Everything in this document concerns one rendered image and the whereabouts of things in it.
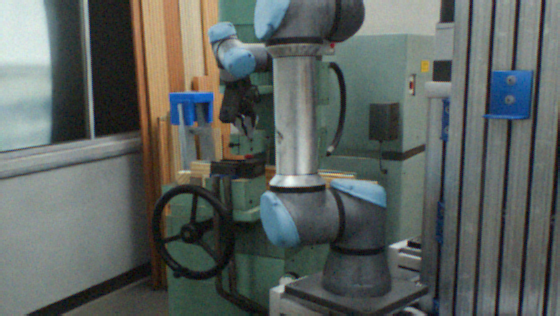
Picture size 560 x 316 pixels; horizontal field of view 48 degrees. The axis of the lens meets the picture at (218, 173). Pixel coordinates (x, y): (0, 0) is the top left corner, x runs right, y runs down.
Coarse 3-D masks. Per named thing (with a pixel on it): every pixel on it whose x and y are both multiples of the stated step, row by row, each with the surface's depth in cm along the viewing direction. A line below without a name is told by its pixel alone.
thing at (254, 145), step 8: (232, 136) 203; (240, 136) 202; (256, 136) 205; (264, 136) 210; (240, 144) 202; (248, 144) 201; (256, 144) 206; (264, 144) 211; (232, 152) 204; (240, 152) 203; (248, 152) 201; (256, 152) 206
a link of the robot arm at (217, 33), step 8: (216, 24) 168; (224, 24) 167; (232, 24) 167; (208, 32) 167; (216, 32) 164; (224, 32) 164; (232, 32) 166; (216, 40) 165; (216, 48) 165; (216, 56) 169
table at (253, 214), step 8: (168, 184) 208; (176, 184) 207; (200, 184) 207; (176, 200) 205; (184, 200) 203; (200, 200) 200; (200, 208) 189; (208, 208) 187; (256, 208) 185; (208, 216) 188; (240, 216) 182; (248, 216) 180; (256, 216) 183
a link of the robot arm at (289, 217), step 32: (288, 0) 117; (320, 0) 120; (256, 32) 125; (288, 32) 119; (320, 32) 122; (288, 64) 121; (288, 96) 122; (288, 128) 123; (288, 160) 124; (288, 192) 123; (320, 192) 124; (288, 224) 122; (320, 224) 124
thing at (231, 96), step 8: (232, 88) 175; (240, 88) 175; (224, 96) 176; (232, 96) 174; (224, 104) 175; (232, 104) 173; (224, 112) 173; (232, 112) 173; (224, 120) 173; (232, 120) 173
